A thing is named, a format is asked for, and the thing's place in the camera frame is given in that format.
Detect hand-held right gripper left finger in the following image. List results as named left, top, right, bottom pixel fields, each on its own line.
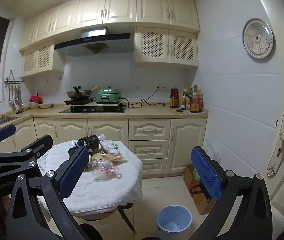
left=6, top=146, right=92, bottom=240

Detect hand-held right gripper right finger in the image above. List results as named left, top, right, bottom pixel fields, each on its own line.
left=188, top=146, right=273, bottom=240

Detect clear red-print plastic packet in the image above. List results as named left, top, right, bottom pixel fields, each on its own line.
left=93, top=161, right=121, bottom=181

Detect black plastic bag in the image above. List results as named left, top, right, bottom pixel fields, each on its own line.
left=78, top=135, right=100, bottom=153

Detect yellow bread packet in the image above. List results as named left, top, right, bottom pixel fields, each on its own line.
left=91, top=153, right=125, bottom=165

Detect white red-print snack packet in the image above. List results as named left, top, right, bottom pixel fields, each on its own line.
left=99, top=140, right=121, bottom=156

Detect light blue plastic bucket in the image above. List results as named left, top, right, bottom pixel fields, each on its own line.
left=156, top=205, right=193, bottom=239

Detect green plastic bag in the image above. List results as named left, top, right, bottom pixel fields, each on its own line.
left=191, top=167, right=201, bottom=183

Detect steel sink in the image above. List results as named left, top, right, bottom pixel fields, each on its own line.
left=0, top=115, right=20, bottom=131

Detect metal spatula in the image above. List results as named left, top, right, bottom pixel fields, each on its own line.
left=11, top=86, right=17, bottom=111

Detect brown cardboard box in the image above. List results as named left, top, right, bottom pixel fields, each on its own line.
left=183, top=164, right=218, bottom=216

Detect cream base cabinets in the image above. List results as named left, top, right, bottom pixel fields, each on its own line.
left=0, top=116, right=208, bottom=179

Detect white towel table cover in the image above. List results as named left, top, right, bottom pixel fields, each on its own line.
left=36, top=140, right=143, bottom=214

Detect red pot lid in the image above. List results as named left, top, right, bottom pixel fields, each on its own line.
left=29, top=92, right=44, bottom=103

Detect cream cabinet drawer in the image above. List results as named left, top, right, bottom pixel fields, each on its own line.
left=141, top=158, right=168, bottom=174
left=129, top=119, right=171, bottom=141
left=129, top=140, right=170, bottom=159

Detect black induction cooker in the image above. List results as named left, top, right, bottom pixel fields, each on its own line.
left=64, top=97, right=95, bottom=105

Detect metal wok with lid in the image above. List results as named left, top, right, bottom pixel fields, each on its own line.
left=66, top=85, right=101, bottom=100

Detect black glass gas stove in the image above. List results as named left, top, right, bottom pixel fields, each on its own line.
left=58, top=105, right=127, bottom=114

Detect round wooden table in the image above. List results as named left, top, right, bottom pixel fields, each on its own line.
left=72, top=202, right=137, bottom=233

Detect cluster of condiment bottles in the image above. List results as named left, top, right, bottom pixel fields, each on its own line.
left=181, top=85, right=204, bottom=114

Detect green electric cooking pot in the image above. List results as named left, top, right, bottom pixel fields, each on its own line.
left=96, top=87, right=124, bottom=105

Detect large dark sauce bottle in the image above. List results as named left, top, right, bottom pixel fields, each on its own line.
left=169, top=84, right=180, bottom=108

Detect cream lattice door cabinet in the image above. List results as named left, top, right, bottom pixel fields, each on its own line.
left=19, top=40, right=65, bottom=78
left=135, top=27, right=199, bottom=67

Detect black range hood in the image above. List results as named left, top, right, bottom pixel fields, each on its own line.
left=54, top=26, right=135, bottom=57

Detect round metal steamer tray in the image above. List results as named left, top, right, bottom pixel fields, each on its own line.
left=242, top=18, right=274, bottom=59

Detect black power cable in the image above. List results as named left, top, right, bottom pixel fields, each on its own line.
left=121, top=87, right=169, bottom=109

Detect cream wall cabinet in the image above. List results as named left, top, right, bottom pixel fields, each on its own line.
left=19, top=0, right=80, bottom=52
left=74, top=0, right=137, bottom=29
left=136, top=0, right=200, bottom=33

